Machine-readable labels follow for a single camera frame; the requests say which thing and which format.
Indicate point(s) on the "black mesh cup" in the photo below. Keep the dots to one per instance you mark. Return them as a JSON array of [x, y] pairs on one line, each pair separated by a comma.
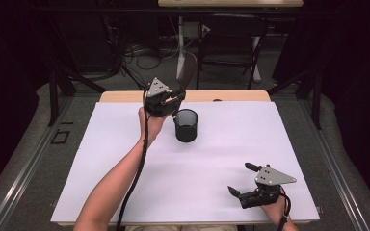
[[186, 130]]

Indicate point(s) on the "black horizontal bar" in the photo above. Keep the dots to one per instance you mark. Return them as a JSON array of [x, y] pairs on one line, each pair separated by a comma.
[[93, 10]]

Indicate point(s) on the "white-legged background table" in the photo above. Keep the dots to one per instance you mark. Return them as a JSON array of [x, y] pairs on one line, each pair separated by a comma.
[[231, 3]]

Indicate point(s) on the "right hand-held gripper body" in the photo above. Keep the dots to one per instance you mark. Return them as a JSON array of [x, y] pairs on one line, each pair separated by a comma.
[[266, 187]]

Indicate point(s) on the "black metal stand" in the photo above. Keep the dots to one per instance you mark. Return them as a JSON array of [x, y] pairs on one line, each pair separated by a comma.
[[53, 96], [316, 96]]

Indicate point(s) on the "black kitchen knife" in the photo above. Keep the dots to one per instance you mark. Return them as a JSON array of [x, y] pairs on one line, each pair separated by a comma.
[[187, 72]]

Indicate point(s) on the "metal floor rail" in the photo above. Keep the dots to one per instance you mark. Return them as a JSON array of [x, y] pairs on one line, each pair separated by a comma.
[[29, 166], [330, 160]]

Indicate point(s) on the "person's right hand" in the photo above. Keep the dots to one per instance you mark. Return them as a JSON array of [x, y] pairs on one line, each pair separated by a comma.
[[274, 208]]

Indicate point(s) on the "white table mat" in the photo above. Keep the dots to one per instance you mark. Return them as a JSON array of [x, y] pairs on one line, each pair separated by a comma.
[[212, 166]]

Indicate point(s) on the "wooden table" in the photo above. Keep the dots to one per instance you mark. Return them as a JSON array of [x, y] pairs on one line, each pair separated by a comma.
[[237, 95]]

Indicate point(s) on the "person's left hand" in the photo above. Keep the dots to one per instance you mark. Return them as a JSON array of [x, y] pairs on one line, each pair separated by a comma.
[[152, 126]]

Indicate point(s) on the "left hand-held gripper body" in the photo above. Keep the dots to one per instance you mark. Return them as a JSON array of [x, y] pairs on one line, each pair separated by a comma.
[[159, 97]]

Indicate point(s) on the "black folding chair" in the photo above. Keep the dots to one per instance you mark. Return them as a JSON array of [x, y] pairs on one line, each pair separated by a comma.
[[231, 32]]

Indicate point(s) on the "white box under table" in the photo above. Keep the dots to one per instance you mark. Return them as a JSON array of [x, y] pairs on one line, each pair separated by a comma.
[[191, 29]]

